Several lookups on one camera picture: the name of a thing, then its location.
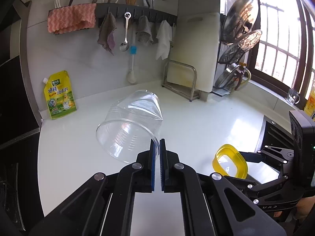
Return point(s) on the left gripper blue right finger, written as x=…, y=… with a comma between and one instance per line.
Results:
x=212, y=205

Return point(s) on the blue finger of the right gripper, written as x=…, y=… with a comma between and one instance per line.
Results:
x=239, y=181
x=252, y=157

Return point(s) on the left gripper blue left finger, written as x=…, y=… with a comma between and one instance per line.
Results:
x=102, y=205

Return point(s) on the yellow plastic lid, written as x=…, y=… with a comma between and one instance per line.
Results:
x=228, y=161

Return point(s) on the clear plastic container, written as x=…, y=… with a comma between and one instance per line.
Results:
x=131, y=125

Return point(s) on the black kitchen sink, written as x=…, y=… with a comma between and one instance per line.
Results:
x=272, y=134

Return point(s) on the person's right hand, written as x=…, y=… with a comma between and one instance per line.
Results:
x=301, y=210

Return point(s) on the yellow oil bottle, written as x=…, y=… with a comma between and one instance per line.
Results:
x=309, y=108

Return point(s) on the glass mug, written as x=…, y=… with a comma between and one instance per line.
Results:
x=293, y=97

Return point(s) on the black lid rack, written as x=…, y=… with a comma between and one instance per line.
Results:
x=232, y=54

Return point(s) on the window with bars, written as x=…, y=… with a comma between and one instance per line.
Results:
x=284, y=57

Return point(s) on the yellow green seasoning pouch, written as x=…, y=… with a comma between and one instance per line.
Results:
x=58, y=95

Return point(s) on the white cutting board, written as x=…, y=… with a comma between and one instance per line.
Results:
x=195, y=43

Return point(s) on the blue white bottle brush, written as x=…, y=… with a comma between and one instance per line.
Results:
x=131, y=78

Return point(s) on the round steel steamer plate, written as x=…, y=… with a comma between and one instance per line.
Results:
x=239, y=20

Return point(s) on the white hanging cloth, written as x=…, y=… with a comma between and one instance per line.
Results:
x=164, y=36

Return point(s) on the hanging steel ladle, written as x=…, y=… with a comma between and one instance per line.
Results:
x=125, y=44

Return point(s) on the purple grey hanging cloth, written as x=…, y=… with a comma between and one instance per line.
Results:
x=106, y=33

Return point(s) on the pink wavy dishcloth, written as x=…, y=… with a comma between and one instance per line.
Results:
x=71, y=18

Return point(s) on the dark wall hook rail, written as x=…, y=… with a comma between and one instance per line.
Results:
x=118, y=11

